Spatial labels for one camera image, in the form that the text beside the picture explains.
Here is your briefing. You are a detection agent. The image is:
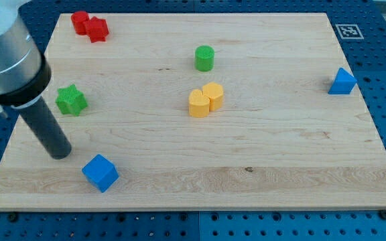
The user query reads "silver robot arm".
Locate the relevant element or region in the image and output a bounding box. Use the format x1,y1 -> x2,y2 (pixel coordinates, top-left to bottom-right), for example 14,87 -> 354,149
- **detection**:
0,0 -> 51,117

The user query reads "blue cube block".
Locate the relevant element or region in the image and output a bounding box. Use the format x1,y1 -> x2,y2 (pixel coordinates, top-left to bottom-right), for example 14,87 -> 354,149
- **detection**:
82,154 -> 119,193

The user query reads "yellow heart block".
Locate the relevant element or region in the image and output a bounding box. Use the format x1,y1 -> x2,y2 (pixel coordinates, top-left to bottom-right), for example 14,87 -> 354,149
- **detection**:
188,89 -> 210,118

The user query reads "wooden board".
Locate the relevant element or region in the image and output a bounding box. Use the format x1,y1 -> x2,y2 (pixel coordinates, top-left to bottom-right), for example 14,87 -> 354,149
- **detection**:
0,13 -> 386,212

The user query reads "yellow hexagon block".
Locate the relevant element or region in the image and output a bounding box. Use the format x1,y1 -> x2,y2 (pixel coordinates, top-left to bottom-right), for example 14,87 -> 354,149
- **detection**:
202,82 -> 224,111

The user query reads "green cylinder block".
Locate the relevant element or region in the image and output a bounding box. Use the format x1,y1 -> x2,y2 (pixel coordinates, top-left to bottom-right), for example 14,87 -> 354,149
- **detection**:
195,46 -> 214,72

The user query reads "green star block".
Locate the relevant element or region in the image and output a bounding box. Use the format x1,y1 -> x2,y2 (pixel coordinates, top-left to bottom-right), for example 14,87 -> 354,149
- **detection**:
55,84 -> 88,116

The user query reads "red star block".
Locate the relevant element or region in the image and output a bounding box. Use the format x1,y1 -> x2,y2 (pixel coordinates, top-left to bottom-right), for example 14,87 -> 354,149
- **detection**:
83,17 -> 109,43

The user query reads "red cylinder block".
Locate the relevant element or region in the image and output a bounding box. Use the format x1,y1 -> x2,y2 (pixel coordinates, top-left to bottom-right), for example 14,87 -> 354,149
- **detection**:
70,11 -> 89,35

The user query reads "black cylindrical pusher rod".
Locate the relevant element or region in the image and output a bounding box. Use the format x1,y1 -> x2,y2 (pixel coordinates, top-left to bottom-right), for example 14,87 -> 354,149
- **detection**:
17,96 -> 72,159

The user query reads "blue triangle block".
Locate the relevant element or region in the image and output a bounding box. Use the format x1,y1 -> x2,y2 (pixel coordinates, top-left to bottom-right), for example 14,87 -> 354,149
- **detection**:
328,68 -> 357,95

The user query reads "white fiducial marker tag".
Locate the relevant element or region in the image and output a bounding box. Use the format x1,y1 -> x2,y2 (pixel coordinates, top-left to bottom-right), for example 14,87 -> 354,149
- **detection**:
335,24 -> 364,39

